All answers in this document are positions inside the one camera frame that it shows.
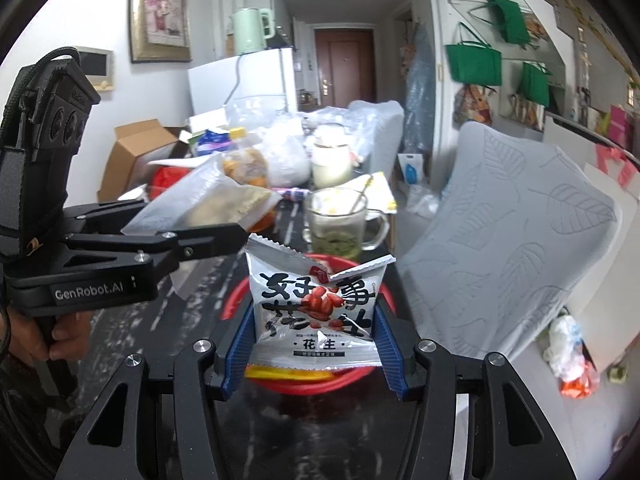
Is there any glass mug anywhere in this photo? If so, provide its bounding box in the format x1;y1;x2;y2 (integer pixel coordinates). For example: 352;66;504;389
303;187;391;256

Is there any green tote bag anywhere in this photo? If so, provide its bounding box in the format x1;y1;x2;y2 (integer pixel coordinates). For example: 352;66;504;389
516;61;551;107
445;25;502;86
487;0;531;46

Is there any open cardboard box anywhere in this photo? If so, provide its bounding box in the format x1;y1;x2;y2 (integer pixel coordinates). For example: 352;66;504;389
97;119;188;203

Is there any iced tea bottle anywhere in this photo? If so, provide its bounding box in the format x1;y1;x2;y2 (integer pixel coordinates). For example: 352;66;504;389
220;127;278;231

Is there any white peanut packet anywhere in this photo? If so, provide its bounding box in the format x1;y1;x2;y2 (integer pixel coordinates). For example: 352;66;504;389
244;232;397;368

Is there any white lidded pot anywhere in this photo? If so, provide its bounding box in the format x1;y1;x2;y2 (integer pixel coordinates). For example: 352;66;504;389
311;125;353;188

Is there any white box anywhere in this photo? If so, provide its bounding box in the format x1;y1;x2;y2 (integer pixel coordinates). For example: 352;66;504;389
187;110;228;133

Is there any person's left forearm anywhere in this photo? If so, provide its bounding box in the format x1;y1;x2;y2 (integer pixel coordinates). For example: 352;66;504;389
0;355;76;480

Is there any wall intercom panel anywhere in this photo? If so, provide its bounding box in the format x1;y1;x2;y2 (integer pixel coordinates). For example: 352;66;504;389
75;45;116;92

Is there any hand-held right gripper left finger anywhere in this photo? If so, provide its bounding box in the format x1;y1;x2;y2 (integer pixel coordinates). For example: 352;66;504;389
60;299;258;480

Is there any blue white wrapper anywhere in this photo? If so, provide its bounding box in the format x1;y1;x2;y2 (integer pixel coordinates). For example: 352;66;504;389
272;187;311;203

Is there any clear zip bag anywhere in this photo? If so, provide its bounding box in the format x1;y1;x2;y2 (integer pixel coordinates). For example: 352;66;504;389
121;152;283;237

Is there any red plastic basket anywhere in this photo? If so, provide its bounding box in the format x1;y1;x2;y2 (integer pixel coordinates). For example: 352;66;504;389
220;254;388;396

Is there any printed tote bag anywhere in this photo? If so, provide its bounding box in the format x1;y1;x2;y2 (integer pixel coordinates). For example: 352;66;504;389
452;84;493;126

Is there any brown door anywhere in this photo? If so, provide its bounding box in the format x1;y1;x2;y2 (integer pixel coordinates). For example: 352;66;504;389
314;28;377;103

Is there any pink box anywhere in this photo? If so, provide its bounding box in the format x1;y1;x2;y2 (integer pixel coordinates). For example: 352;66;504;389
607;104;636;151

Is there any long-handled spoon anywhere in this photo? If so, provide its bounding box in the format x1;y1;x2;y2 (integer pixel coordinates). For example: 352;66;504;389
345;177;376;216

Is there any white fridge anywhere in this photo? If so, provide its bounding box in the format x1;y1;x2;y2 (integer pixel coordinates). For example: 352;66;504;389
187;47;296;116

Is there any yellow smiley-print packet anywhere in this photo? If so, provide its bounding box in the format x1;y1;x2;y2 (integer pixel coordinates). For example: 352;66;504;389
357;172;398;213

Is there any framed picture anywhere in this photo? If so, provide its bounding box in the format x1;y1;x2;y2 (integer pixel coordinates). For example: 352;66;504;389
129;0;192;64

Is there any green electric kettle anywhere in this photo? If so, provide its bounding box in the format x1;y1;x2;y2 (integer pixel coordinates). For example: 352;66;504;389
231;7;276;56

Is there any crumpled plastic trash bag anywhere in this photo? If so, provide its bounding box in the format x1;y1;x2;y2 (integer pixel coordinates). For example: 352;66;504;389
542;314;601;400

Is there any white blue plastic bag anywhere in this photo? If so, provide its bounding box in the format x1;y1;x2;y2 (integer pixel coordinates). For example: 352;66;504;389
397;152;426;186

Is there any person's left hand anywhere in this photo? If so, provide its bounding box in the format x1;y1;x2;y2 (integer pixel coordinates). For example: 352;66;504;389
9;309;94;367

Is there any yellow black snack packet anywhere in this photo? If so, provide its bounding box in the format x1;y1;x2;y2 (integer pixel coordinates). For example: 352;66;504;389
245;366;336;381

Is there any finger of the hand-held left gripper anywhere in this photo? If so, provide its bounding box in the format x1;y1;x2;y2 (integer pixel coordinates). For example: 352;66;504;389
62;199;151;235
62;224;251;273

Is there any blue tissue packet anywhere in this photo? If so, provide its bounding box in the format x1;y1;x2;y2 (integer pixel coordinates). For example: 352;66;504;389
195;129;236;157

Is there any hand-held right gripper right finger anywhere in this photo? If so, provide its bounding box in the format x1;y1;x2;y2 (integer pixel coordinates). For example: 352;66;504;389
371;294;576;480

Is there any white cabinet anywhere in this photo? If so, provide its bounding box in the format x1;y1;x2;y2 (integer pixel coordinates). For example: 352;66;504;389
542;112;640;373

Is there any hanging clear plastic bag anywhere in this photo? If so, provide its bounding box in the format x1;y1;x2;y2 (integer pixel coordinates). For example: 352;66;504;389
404;22;436;126

